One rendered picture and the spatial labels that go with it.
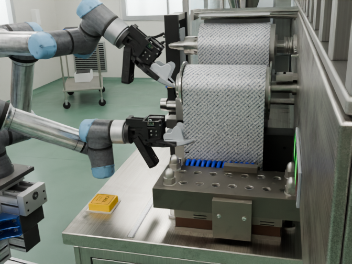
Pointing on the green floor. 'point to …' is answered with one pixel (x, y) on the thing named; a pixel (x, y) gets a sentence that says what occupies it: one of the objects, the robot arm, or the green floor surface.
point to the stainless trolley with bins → (83, 80)
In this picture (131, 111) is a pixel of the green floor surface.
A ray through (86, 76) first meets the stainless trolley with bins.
